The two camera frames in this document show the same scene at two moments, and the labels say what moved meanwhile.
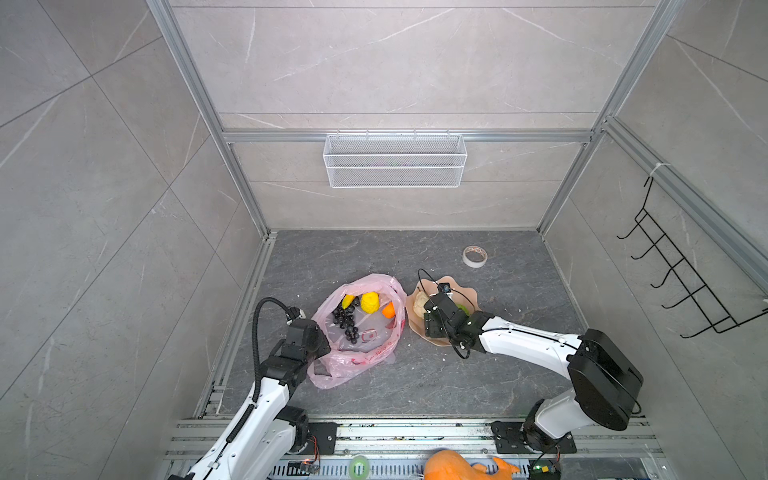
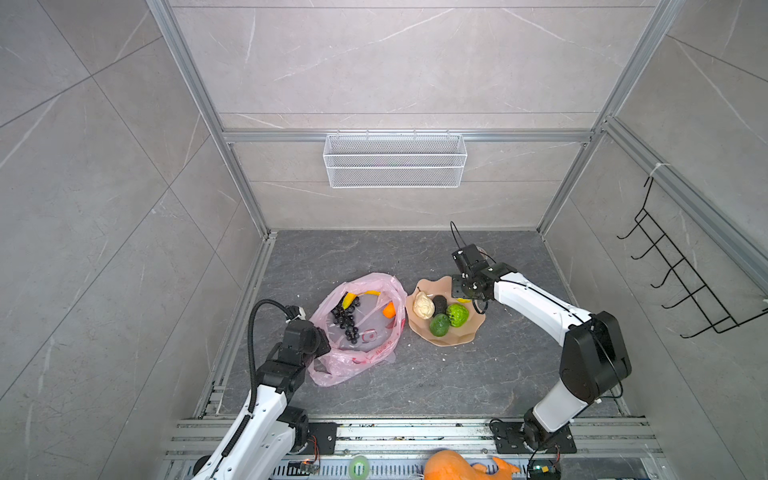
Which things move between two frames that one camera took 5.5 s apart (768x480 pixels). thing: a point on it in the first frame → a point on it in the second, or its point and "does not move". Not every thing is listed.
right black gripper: (430, 327) → (456, 289)
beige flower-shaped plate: (462, 296) does not move
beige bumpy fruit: (419, 304) does not move
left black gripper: (319, 338) does not move
